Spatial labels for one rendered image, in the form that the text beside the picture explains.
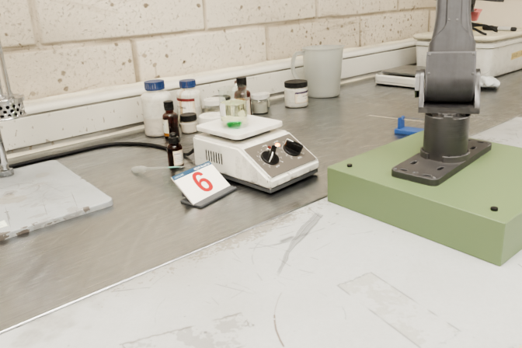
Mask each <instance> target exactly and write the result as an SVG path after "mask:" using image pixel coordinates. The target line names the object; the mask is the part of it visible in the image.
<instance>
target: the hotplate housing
mask: <svg viewBox="0 0 522 348"><path fill-rule="evenodd" d="M286 134H290V133H289V132H286V131H285V130H281V129H276V128H275V129H272V130H268V131H266V132H263V133H261V134H256V135H253V136H251V137H247V138H244V139H241V140H233V139H230V138H226V137H220V136H217V135H213V134H208V133H201V134H196V135H195V137H193V146H194V155H195V163H196V165H201V164H203V163H205V162H208V161H210V162H211V164H212V165H213V166H214V167H215V168H216V170H217V171H219V173H220V174H221V175H222V176H223V177H224V178H226V179H230V180H232V181H235V182H237V183H241V184H244V185H247V186H251V187H253V188H256V189H258V190H262V191H265V192H267V193H273V192H275V191H277V190H280V189H282V188H284V187H286V186H289V185H291V184H292V183H296V182H297V181H299V180H302V179H304V178H306V177H308V176H311V175H313V174H315V173H317V172H318V169H317V168H318V159H317V158H316V160H314V161H311V162H309V163H306V164H304V165H301V166H299V167H297V168H295V169H292V170H290V171H287V172H285V173H282V174H280V175H278V176H275V177H273V178H272V177H270V176H269V175H268V174H267V173H266V172H265V171H264V170H263V169H262V168H261V167H260V166H259V165H258V164H257V163H256V162H255V161H254V160H253V159H252V158H251V157H250V156H249V155H248V154H247V153H246V152H245V150H244V149H246V148H250V147H252V146H254V145H257V144H261V143H263V142H266V141H270V140H273V139H275V138H278V137H281V136H284V135H286ZM291 136H292V137H294V136H293V135H292V134H291ZM294 138H295V137H294ZM295 139H296V138H295ZM296 140H297V139H296ZM297 141H298V140H297ZM298 142H299V141H298ZM299 143H300V142H299ZM303 146H304V145H303ZM306 149H307V148H306ZM307 150H308V149H307ZM310 153H311V152H310ZM311 154H312V153H311ZM312 155H313V154H312ZM313 156H314V155H313Z"/></svg>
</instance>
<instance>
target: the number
mask: <svg viewBox="0 0 522 348"><path fill-rule="evenodd" d="M176 182H177V183H178V184H179V185H180V186H181V187H182V188H183V189H184V191H185V192H186V193H187V195H188V196H189V197H190V198H191V200H195V199H197V198H199V197H202V196H203V195H205V194H206V193H209V192H210V191H212V190H215V189H217V188H218V187H220V186H223V185H224V184H226V182H225V180H224V179H223V178H222V177H221V175H220V174H219V173H218V172H217V171H216V169H215V168H214V167H213V166H212V165H208V166H206V167H204V168H202V169H199V170H197V171H195V172H192V173H190V174H188V175H186V176H184V177H181V178H179V179H177V180H176Z"/></svg>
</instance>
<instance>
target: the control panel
mask: <svg viewBox="0 0 522 348"><path fill-rule="evenodd" d="M287 138H289V139H291V140H293V141H296V142H297V143H299V142H298V141H297V140H296V139H295V138H294V137H292V136H291V135H290V134H286V135H284V136H281V137H278V138H275V139H273V140H270V141H266V142H263V143H261V144H257V145H254V146H252V147H250V148H246V149H244V150H245V152H246V153H247V154H248V155H249V156H250V157H251V158H252V159H253V160H254V161H255V162H256V163H257V164H258V165H259V166H260V167H261V168H262V169H263V170H264V171H265V172H266V173H267V174H268V175H269V176H270V177H272V178H273V177H275V176H278V175H280V174H282V173H285V172H287V171H290V170H292V169H295V168H297V167H299V166H301V165H304V164H306V163H309V162H311V161H314V160H316V157H315V156H313V155H312V154H311V153H310V152H309V151H308V150H307V149H306V148H305V147H303V148H302V150H301V153H300V155H299V156H292V155H289V154H288V153H286V152H285V151H284V143H285V141H286V140H287ZM276 143H278V144H280V146H276ZM299 144H300V143H299ZM272 145H275V146H276V147H277V149H276V153H275V154H277V156H278V157H279V162H278V163H277V164H276V165H270V164H267V163H265V162H264V161H263V160H262V159H261V154H262V153H263V152H264V151H269V150H270V149H268V146H271V147H272Z"/></svg>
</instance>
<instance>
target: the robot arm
mask: <svg viewBox="0 0 522 348"><path fill-rule="evenodd" d="M436 1H437V2H436V17H435V23H434V28H433V35H432V38H431V41H430V44H429V46H428V52H426V70H425V69H420V70H416V72H415V74H416V76H415V79H416V83H415V87H414V89H415V91H414V93H415V98H419V105H418V113H425V120H424V135H423V147H421V148H420V153H418V154H416V155H414V156H413V157H411V158H408V159H406V160H405V161H404V162H401V163H399V164H398V165H396V166H394V167H392V168H391V176H393V177H395V178H399V179H404V180H408V181H411V182H414V183H420V184H423V185H427V186H439V185H440V184H441V183H443V182H445V181H446V180H448V179H449V178H451V177H452V176H453V175H455V174H456V173H458V172H460V171H461V170H462V169H464V168H465V167H467V166H468V165H470V164H471V163H473V162H474V161H475V160H477V159H478V158H480V157H482V156H483V155H484V154H486V153H487V152H488V151H490V150H491V149H492V143H491V142H489V141H480V140H475V139H471V138H468V135H469V126H470V116H471V114H479V113H480V89H481V70H480V68H476V54H477V51H475V48H476V42H475V38H474V35H473V30H472V21H477V20H478V18H479V15H480V13H481V11H482V9H474V7H475V1H476V0H436ZM482 1H490V2H504V0H482ZM424 84H425V88H424Z"/></svg>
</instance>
